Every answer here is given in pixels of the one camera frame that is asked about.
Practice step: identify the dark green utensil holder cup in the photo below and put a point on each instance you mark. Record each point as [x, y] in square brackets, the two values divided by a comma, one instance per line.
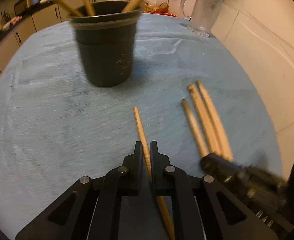
[106, 41]

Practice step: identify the red plastic basket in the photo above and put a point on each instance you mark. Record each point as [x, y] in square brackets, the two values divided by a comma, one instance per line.
[165, 14]

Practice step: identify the plastic bags on counter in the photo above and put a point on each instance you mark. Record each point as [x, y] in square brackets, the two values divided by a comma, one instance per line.
[156, 6]

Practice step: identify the light blue table cloth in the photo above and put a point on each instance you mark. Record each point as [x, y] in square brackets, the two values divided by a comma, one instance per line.
[55, 127]

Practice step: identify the clear glass mug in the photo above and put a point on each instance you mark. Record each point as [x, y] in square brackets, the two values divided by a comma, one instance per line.
[203, 16]

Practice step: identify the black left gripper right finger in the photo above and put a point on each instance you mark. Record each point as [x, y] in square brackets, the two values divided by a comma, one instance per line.
[172, 181]

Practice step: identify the wooden chopstick on table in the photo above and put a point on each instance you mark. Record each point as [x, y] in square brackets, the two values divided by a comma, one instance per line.
[195, 130]

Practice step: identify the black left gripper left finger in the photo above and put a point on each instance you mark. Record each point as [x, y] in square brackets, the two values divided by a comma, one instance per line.
[121, 181]

